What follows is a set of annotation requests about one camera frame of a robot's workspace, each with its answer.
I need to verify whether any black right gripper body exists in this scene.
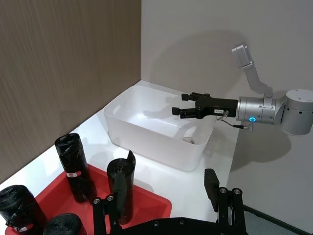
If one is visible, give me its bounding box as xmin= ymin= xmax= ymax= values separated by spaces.
xmin=198 ymin=96 xmax=238 ymax=120

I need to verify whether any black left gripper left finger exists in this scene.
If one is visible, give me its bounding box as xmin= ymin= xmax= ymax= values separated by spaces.
xmin=92 ymin=171 xmax=129 ymax=235

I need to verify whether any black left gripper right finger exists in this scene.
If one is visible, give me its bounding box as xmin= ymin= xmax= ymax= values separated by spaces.
xmin=204 ymin=168 xmax=248 ymax=235

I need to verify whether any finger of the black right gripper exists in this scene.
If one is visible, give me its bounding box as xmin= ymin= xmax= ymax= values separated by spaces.
xmin=181 ymin=92 xmax=211 ymax=108
xmin=171 ymin=106 xmax=205 ymax=120

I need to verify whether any black bag roll loose flap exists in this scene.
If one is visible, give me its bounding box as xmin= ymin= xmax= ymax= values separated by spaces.
xmin=107 ymin=149 xmax=136 ymax=225

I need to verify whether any red plastic tray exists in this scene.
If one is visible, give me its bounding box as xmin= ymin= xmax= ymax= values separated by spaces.
xmin=4 ymin=163 xmax=173 ymax=235

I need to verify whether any white plastic tub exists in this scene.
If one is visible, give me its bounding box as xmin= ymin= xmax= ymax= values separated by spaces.
xmin=103 ymin=85 xmax=214 ymax=172

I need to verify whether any black bag roll white label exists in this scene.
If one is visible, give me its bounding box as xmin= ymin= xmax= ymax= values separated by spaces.
xmin=54 ymin=133 xmax=97 ymax=204

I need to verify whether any thin dark gripper cable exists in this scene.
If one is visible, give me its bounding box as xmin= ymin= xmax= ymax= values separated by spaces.
xmin=215 ymin=115 xmax=254 ymax=133

